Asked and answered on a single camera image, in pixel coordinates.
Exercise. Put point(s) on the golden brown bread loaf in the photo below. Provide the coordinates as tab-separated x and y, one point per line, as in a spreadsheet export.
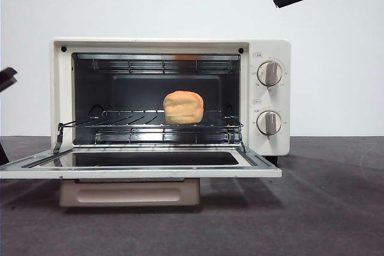
183	107

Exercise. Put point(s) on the white Toshiba toaster oven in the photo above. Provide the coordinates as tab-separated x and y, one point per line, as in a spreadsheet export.
270	145

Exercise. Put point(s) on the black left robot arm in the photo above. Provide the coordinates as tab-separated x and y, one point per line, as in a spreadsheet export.
2	155

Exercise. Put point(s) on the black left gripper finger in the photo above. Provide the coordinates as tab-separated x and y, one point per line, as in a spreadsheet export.
6	85
7	73

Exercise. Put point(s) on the white glass oven door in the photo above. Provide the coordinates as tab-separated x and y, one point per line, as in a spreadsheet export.
150	173

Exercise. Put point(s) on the beige oven knob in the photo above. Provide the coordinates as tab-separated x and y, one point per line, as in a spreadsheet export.
270	73
269	123

